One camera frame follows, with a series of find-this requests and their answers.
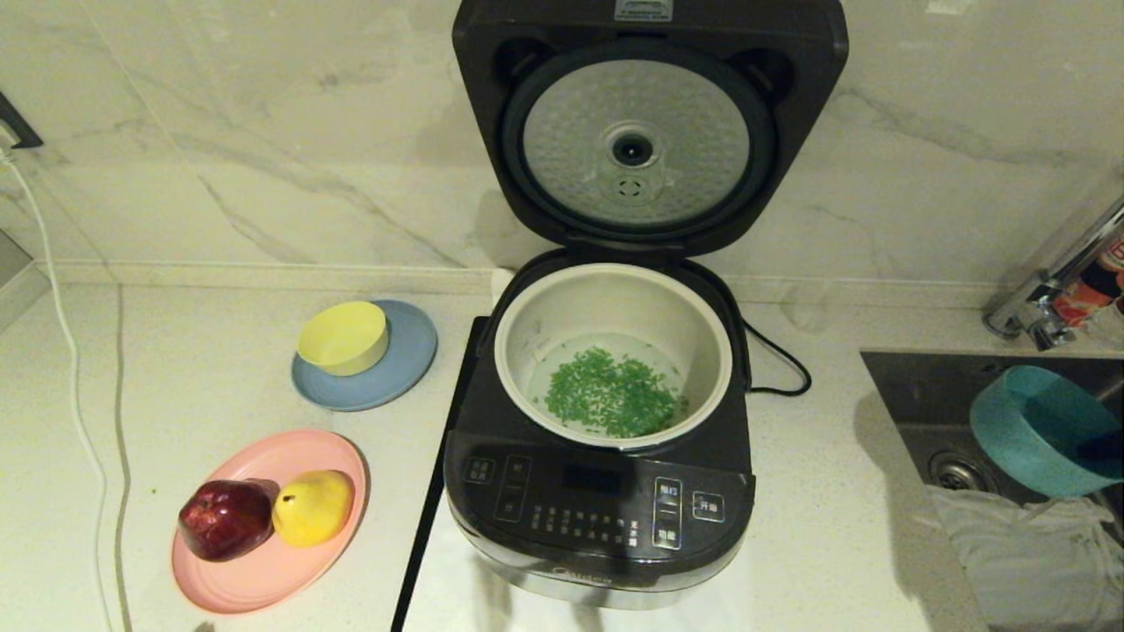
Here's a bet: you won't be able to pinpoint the yellow bowl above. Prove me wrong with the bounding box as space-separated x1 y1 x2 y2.
296 301 390 377

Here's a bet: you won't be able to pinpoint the teal bowl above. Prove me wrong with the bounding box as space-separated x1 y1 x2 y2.
969 365 1124 499

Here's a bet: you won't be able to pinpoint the red apple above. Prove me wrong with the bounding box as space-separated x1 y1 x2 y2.
177 479 274 563

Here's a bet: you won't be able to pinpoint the round sink drain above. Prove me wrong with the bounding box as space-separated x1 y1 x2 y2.
926 451 998 494

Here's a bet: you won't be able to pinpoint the white crumpled cloth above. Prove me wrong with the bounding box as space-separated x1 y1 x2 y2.
918 483 1124 631

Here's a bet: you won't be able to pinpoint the white inner pot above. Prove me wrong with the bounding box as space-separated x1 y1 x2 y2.
494 262 734 450

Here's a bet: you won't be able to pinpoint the steel sink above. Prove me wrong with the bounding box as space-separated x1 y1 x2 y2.
859 351 1124 632

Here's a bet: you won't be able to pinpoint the blue plate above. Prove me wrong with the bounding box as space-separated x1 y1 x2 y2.
291 300 438 413

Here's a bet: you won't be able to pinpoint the black power cord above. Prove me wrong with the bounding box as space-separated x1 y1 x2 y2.
742 320 812 396

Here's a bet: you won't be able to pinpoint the black wall socket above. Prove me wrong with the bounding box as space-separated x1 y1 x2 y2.
0 92 42 150

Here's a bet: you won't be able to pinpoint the black rice cooker lid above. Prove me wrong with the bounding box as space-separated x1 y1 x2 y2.
452 0 850 259

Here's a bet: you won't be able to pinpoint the yellow pear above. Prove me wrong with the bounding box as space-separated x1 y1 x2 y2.
271 470 356 549

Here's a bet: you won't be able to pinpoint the chopped green vegetables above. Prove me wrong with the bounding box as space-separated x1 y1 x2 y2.
544 347 686 438

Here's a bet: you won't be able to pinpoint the black rice cooker base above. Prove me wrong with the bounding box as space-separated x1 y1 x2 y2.
443 248 756 611

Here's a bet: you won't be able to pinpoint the chrome faucet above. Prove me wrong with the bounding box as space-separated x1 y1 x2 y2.
981 195 1124 354

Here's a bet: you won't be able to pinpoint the white cable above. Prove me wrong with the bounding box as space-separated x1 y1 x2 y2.
0 149 115 632

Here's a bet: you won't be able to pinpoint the pink plate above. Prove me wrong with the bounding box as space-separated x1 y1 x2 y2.
171 428 370 615

